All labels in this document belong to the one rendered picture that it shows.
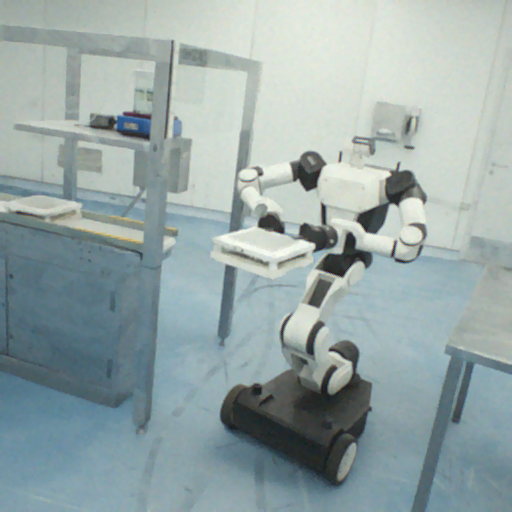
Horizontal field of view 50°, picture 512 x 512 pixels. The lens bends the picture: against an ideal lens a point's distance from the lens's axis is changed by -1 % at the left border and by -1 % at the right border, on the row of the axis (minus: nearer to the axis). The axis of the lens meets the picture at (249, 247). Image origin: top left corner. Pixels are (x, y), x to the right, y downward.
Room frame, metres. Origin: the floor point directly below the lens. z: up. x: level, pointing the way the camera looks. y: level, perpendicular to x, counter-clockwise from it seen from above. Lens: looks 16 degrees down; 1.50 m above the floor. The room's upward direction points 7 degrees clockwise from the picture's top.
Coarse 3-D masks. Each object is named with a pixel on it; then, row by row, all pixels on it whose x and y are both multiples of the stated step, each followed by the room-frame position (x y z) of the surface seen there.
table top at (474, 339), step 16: (496, 272) 2.34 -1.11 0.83; (480, 288) 2.08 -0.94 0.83; (496, 288) 2.11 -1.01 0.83; (480, 304) 1.89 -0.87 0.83; (496, 304) 1.92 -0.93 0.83; (464, 320) 1.72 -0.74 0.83; (480, 320) 1.73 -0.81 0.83; (496, 320) 1.75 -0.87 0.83; (464, 336) 1.58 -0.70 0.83; (480, 336) 1.60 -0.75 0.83; (496, 336) 1.61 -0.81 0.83; (448, 352) 1.51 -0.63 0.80; (464, 352) 1.49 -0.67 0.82; (480, 352) 1.48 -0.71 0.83; (496, 352) 1.49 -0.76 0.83; (496, 368) 1.44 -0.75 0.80
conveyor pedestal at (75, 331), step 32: (0, 256) 2.37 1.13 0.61; (32, 256) 2.31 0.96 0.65; (0, 288) 2.37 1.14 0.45; (32, 288) 2.32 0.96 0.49; (64, 288) 2.27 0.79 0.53; (96, 288) 2.22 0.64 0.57; (128, 288) 2.22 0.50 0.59; (0, 320) 2.38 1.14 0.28; (32, 320) 2.32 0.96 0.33; (64, 320) 2.27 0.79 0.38; (96, 320) 2.22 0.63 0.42; (128, 320) 2.24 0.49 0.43; (0, 352) 2.38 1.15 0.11; (32, 352) 2.32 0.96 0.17; (64, 352) 2.27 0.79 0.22; (96, 352) 2.22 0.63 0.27; (128, 352) 2.25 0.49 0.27; (64, 384) 2.28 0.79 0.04; (96, 384) 2.21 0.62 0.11; (128, 384) 2.27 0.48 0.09
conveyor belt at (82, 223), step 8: (0, 208) 2.49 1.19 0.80; (24, 224) 2.29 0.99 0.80; (72, 224) 2.37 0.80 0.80; (80, 224) 2.39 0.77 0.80; (88, 224) 2.40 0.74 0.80; (96, 224) 2.42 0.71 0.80; (104, 224) 2.43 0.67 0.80; (112, 224) 2.44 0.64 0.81; (56, 232) 2.24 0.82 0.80; (104, 232) 2.31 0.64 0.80; (112, 232) 2.32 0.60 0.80; (120, 232) 2.34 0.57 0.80; (128, 232) 2.35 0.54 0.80; (136, 232) 2.37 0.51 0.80; (88, 240) 2.19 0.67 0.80; (136, 240) 2.25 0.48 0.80; (168, 240) 2.31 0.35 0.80; (128, 248) 2.14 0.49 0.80; (168, 248) 2.29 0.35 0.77
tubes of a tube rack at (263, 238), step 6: (246, 234) 1.75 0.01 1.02; (252, 234) 1.76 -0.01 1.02; (258, 234) 1.77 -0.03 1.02; (264, 234) 1.78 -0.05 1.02; (270, 234) 1.80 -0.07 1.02; (246, 240) 1.69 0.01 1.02; (252, 240) 1.69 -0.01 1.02; (258, 240) 1.70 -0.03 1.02; (264, 240) 1.71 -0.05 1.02; (270, 240) 1.71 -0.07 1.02; (276, 240) 1.73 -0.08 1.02; (282, 240) 1.73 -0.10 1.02; (288, 240) 1.74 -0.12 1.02; (264, 246) 1.65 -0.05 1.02; (270, 246) 1.64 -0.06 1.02
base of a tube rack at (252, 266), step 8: (224, 248) 1.75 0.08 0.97; (216, 256) 1.68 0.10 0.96; (224, 256) 1.67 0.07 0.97; (232, 256) 1.67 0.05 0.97; (240, 256) 1.68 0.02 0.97; (232, 264) 1.65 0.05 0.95; (240, 264) 1.63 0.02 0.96; (248, 264) 1.62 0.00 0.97; (256, 264) 1.62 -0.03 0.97; (264, 264) 1.62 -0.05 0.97; (280, 264) 1.65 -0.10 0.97; (288, 264) 1.66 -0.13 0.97; (296, 264) 1.67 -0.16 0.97; (304, 264) 1.72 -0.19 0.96; (256, 272) 1.60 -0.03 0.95; (264, 272) 1.58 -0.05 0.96; (272, 272) 1.57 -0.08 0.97; (280, 272) 1.59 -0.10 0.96
